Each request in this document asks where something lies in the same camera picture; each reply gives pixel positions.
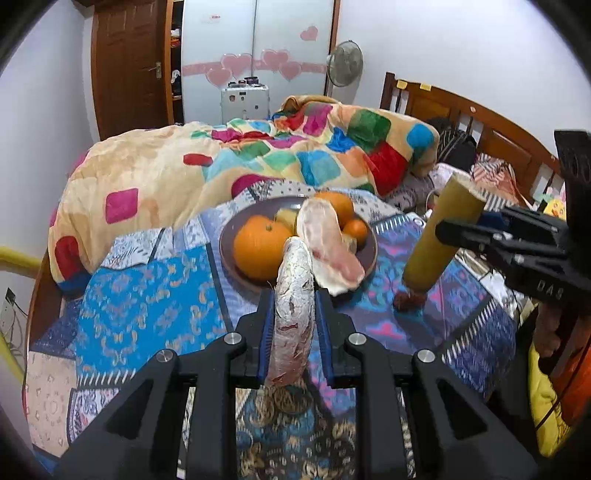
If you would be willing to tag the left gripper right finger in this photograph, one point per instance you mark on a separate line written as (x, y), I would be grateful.
(412, 412)

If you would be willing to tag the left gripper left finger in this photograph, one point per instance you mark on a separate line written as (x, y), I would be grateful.
(138, 434)

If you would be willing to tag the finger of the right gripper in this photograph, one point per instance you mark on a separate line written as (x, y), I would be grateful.
(503, 253)
(524, 224)

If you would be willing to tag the dark red jujube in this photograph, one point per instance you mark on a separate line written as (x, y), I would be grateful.
(406, 301)

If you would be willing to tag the small orange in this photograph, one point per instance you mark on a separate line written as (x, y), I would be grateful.
(358, 230)

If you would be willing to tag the medium orange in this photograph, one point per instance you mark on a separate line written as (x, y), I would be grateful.
(342, 204)

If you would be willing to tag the short yellow sugarcane piece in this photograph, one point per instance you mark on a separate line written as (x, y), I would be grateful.
(287, 217)

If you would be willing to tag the pomelo segment peeled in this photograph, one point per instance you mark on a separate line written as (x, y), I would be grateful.
(294, 315)

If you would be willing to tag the large orange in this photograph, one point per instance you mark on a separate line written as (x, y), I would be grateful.
(258, 248)

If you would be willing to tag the wooden headboard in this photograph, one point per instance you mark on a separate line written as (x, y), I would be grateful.
(536, 168)

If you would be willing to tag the pink patterned pillow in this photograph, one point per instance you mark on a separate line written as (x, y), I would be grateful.
(412, 194)

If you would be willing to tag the black striped bag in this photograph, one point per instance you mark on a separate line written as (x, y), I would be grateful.
(456, 147)

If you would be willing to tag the blue patterned bed cover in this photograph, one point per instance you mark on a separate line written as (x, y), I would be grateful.
(167, 288)

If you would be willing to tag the standing electric fan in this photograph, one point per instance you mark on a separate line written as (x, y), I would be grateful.
(345, 64)

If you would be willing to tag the white box appliance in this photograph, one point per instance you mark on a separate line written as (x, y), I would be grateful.
(245, 99)

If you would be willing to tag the white wardrobe with hearts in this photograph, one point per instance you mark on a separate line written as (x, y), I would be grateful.
(284, 44)

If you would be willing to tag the colourful patchwork blanket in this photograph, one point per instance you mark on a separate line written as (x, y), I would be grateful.
(157, 178)

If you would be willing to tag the brown wooden door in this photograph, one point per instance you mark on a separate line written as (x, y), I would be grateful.
(127, 53)

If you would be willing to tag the yellow chair frame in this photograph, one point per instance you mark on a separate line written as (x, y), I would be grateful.
(19, 268)

